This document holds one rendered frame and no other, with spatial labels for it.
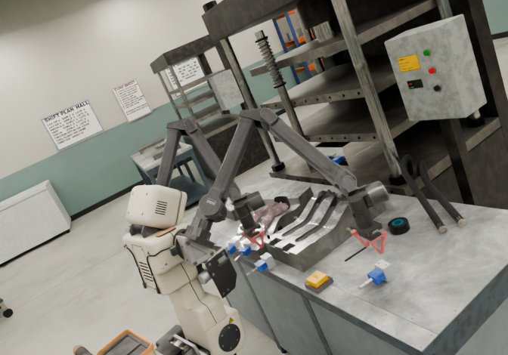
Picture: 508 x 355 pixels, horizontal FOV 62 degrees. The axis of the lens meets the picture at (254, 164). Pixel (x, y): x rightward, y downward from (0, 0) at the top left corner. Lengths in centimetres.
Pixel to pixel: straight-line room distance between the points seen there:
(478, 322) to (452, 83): 95
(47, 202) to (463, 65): 712
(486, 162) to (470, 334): 139
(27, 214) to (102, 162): 170
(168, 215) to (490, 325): 110
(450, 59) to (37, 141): 781
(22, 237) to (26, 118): 218
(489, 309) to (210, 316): 94
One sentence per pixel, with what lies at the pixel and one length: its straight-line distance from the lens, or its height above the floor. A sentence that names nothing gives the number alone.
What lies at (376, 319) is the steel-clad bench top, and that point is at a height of 80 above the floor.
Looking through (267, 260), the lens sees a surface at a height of 84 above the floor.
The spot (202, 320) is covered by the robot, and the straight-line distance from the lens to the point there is 168.
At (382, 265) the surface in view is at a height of 85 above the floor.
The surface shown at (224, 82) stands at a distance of 605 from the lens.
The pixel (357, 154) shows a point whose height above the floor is 87.
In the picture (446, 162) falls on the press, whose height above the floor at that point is 76.
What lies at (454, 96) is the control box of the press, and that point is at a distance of 198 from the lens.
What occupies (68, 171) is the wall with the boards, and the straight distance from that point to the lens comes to 885.
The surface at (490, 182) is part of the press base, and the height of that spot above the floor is 48.
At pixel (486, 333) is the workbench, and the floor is 63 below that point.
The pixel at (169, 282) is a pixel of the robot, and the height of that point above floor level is 105.
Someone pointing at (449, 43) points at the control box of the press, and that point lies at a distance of 194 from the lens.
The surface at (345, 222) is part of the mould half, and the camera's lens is 184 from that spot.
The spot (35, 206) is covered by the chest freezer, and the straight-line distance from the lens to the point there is 811.
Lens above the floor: 170
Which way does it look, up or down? 15 degrees down
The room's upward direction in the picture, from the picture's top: 24 degrees counter-clockwise
